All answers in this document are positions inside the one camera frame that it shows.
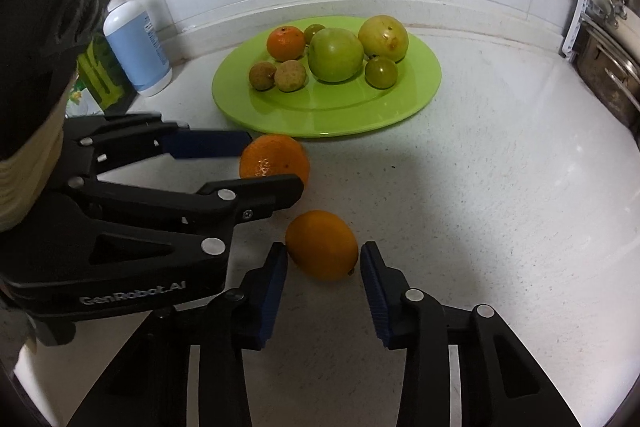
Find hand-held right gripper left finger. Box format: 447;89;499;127
67;242;289;427

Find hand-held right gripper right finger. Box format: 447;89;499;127
360;242;583;427

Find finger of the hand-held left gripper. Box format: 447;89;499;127
0;174;305;283
66;113;253;180

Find small tan longan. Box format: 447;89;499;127
249;61;277;92

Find brown round fruit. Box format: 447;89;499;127
274;59;307;92

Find green plate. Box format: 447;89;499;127
212;15;443;138

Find green apple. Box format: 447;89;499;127
307;27;364;83

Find white blue pump bottle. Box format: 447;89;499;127
103;0;173;98

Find small mandarin orange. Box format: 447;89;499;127
266;26;306;62

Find green dish soap bottle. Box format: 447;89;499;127
65;34;141;118

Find yellow-green round fruit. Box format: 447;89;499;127
357;15;409;62

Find metal pot rack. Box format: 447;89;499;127
562;0;640;60

